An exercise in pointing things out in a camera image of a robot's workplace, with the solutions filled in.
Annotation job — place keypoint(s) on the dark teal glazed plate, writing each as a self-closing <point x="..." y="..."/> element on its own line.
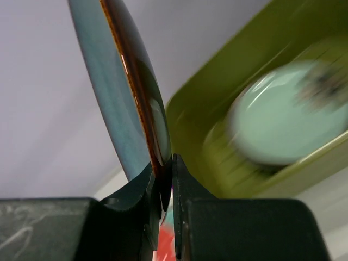
<point x="124" y="84"/>

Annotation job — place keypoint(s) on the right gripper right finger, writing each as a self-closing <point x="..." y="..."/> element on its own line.
<point x="184" y="187"/>

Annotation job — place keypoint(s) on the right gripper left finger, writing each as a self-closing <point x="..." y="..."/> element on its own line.
<point x="136" y="212"/>

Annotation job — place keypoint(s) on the grey reindeer plate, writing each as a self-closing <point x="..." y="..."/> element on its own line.
<point x="261" y="168"/>

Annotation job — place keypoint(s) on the red teal flower plate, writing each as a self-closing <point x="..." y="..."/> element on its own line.
<point x="166" y="241"/>

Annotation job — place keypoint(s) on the mint green flower plate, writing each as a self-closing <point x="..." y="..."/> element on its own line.
<point x="290" y="112"/>

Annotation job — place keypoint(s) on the green plastic bin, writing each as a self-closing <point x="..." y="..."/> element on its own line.
<point x="283" y="31"/>

